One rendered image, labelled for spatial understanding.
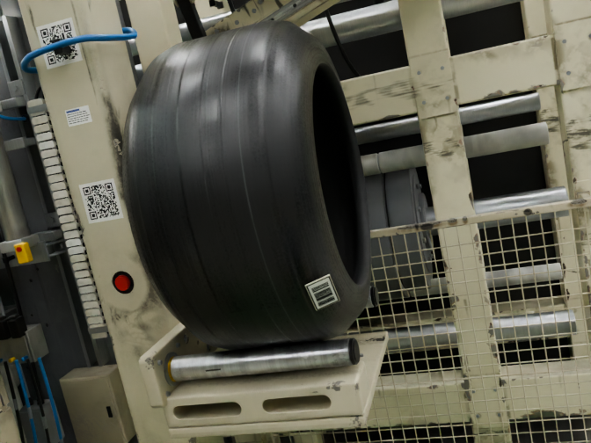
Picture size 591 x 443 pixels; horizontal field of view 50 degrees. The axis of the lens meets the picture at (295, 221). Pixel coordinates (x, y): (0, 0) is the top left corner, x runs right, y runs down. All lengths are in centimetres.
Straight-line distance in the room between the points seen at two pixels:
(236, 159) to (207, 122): 7
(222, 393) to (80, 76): 62
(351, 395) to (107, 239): 54
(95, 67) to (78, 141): 14
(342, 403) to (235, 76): 55
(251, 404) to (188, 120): 49
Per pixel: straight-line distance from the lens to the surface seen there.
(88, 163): 122
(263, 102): 91
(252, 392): 111
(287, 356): 109
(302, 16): 147
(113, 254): 124
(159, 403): 117
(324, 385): 107
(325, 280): 93
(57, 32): 124
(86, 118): 121
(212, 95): 95
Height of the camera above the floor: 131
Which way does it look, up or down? 10 degrees down
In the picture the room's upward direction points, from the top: 12 degrees counter-clockwise
